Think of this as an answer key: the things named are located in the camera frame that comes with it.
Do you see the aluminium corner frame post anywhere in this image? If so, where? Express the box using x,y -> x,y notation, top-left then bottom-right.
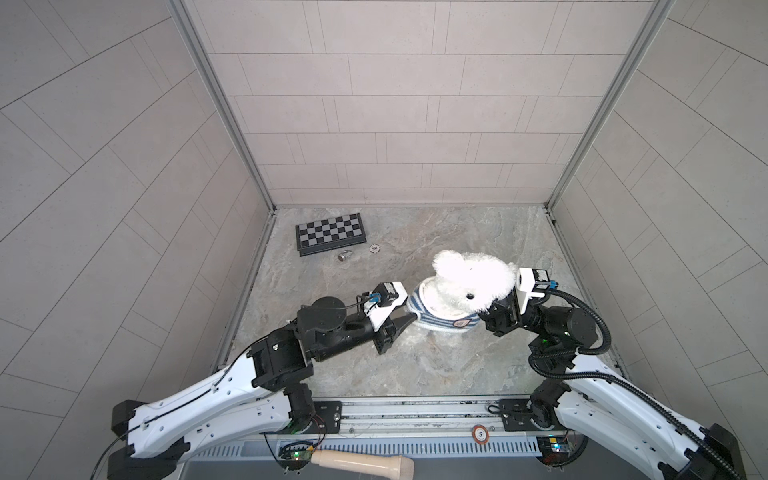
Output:
168,0 -> 277,216
544,0 -> 676,213

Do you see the aluminium corner frame post right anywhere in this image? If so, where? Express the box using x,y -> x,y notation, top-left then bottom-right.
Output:
544,0 -> 676,213

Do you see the left green circuit board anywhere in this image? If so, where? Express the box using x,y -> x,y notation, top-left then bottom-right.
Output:
277,441 -> 316,471

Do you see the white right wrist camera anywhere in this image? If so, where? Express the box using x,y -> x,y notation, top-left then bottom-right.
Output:
515,267 -> 558,315

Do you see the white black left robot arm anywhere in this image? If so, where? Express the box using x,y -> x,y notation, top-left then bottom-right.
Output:
107,285 -> 418,479

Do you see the aluminium corner frame post left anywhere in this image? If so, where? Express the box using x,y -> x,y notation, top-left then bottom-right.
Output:
168,0 -> 277,216

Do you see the black corrugated cable conduit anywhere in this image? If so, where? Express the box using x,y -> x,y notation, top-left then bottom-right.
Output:
527,287 -> 745,480

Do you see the green circuit board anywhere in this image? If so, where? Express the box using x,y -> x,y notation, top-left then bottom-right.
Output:
536,436 -> 571,465
277,441 -> 316,471

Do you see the white plush teddy bear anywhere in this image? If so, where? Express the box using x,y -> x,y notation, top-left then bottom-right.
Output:
432,250 -> 518,314

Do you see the blue white striped knit sweater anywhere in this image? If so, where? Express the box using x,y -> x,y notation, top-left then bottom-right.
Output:
406,276 -> 480,333

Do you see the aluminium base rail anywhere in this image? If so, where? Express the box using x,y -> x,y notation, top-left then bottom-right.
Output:
164,392 -> 670,460

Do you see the beige wooden handle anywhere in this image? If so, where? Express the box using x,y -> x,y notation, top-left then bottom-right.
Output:
310,450 -> 415,480

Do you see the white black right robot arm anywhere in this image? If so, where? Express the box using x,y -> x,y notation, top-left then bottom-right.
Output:
480,289 -> 746,479

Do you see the right green circuit board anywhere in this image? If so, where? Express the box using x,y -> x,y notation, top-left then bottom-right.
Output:
536,436 -> 571,465

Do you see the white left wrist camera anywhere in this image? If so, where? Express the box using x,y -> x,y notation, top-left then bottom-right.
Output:
361,282 -> 408,332

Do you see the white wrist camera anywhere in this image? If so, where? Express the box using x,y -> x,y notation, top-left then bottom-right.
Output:
515,267 -> 558,315
361,282 -> 408,332

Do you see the folded black chess board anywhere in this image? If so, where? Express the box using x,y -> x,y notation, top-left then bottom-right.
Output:
295,213 -> 367,257

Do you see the red round sticker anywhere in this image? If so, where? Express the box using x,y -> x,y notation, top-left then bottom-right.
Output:
471,425 -> 489,445

